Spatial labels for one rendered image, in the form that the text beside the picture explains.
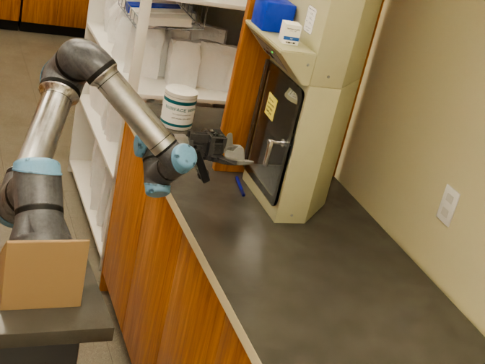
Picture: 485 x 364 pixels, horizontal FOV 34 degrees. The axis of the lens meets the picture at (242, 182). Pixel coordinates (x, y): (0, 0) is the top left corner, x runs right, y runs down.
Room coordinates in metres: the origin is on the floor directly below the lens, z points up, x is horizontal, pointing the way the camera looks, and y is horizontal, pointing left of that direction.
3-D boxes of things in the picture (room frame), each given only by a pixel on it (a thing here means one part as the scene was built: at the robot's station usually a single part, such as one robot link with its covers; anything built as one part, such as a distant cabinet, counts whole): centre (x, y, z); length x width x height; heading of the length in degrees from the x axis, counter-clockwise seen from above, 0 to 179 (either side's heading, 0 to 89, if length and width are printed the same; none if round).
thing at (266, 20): (2.46, 0.02, 1.55); 0.10 x 0.10 x 0.09; 25
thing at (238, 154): (2.20, 0.03, 1.17); 0.09 x 0.03 x 0.06; 88
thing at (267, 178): (2.41, -0.06, 1.19); 0.30 x 0.01 x 0.40; 25
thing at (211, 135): (2.20, 0.14, 1.17); 0.12 x 0.08 x 0.09; 115
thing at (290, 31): (2.33, -0.04, 1.54); 0.05 x 0.05 x 0.06; 16
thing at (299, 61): (2.39, -0.01, 1.46); 0.32 x 0.12 x 0.10; 25
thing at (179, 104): (2.93, 0.31, 1.01); 0.13 x 0.13 x 0.15
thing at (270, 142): (2.30, -0.07, 1.17); 0.05 x 0.03 x 0.10; 115
